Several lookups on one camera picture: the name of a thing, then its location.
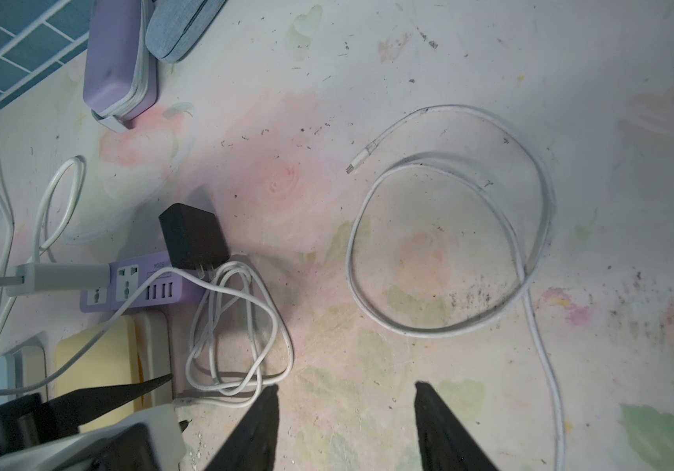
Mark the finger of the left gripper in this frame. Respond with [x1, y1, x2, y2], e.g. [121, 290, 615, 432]
[36, 374, 172, 436]

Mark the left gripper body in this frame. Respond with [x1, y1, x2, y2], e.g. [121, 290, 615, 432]
[0, 392, 46, 457]

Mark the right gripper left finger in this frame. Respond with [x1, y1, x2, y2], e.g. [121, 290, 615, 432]
[206, 386, 280, 471]

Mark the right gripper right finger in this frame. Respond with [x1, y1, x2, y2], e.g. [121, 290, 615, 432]
[415, 382, 498, 471]

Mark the white charger adapter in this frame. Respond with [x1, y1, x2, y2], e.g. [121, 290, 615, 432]
[5, 262, 111, 298]

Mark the purple power strip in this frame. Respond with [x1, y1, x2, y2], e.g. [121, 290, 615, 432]
[80, 251, 205, 313]

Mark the yellow electronic scale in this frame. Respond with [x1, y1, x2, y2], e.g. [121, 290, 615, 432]
[53, 310, 173, 433]

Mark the black charger adapter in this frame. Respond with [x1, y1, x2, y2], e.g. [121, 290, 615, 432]
[158, 203, 231, 270]

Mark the purple case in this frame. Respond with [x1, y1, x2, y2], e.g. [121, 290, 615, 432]
[83, 0, 158, 133]

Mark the grey blue case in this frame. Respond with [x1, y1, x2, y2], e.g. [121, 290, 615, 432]
[146, 0, 227, 64]

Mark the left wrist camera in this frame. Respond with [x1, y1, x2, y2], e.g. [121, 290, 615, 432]
[0, 404, 186, 470]

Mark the long white usb cable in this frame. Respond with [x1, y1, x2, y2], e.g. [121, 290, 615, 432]
[345, 104, 568, 471]

